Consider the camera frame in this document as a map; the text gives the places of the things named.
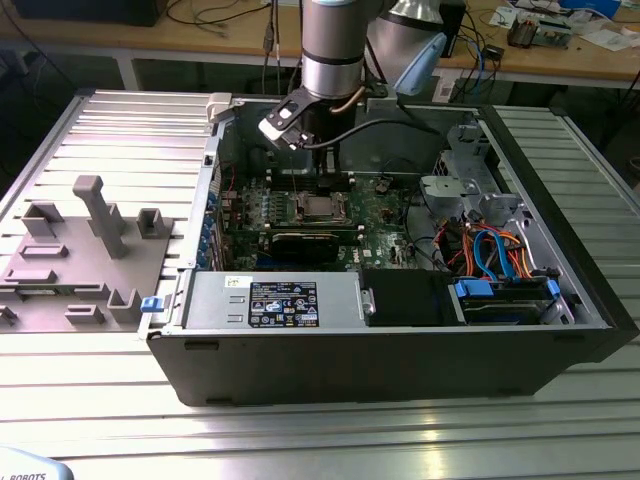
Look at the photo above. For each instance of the metal CPU locking lever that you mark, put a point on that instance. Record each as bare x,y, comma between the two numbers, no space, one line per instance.
295,177

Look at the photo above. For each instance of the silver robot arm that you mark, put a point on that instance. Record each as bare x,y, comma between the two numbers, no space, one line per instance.
332,50

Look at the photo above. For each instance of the black RAM slot row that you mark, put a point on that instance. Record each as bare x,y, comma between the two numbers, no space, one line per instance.
305,181
315,226

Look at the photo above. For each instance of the CPU socket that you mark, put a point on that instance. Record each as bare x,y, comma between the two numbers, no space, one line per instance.
322,219

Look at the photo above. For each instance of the green motherboard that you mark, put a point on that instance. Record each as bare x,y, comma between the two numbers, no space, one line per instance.
380,235

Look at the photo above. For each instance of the black graphics card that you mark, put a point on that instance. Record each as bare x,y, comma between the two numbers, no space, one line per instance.
305,247

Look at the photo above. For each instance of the grey metal drive cage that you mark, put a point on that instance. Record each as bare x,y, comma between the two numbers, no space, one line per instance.
470,150

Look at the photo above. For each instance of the black drive bay box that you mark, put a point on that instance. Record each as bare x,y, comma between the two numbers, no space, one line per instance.
405,300

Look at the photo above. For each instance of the grey power supply unit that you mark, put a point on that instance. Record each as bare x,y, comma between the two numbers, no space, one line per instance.
210,300

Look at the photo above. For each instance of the wooden desk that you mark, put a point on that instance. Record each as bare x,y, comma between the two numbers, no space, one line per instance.
200,37

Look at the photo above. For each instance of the black power adapter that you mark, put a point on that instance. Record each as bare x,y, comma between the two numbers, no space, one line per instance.
493,52

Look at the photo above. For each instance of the black PC case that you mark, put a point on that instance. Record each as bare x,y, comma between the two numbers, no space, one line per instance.
350,365

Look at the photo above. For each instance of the hard disk in blue carrier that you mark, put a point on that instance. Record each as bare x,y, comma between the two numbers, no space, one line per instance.
500,305

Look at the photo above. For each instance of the blue case latch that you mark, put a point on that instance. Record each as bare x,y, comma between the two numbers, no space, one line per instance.
152,304

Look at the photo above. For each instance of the copper heat sink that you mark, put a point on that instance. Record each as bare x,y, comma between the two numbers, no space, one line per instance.
522,32

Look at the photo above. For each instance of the metal drive unit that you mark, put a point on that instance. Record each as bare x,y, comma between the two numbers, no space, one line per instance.
555,35

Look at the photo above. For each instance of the grey plastic parts rack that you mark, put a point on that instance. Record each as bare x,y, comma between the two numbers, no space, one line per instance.
75,280

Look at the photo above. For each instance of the black computer box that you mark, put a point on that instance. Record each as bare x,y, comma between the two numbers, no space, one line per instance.
85,12

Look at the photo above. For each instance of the white paper sheet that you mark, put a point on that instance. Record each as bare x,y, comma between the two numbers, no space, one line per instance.
607,40

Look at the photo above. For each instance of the blue box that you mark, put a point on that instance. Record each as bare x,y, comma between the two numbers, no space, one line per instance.
590,6

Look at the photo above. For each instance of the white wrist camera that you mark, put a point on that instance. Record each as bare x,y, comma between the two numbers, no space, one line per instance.
280,125

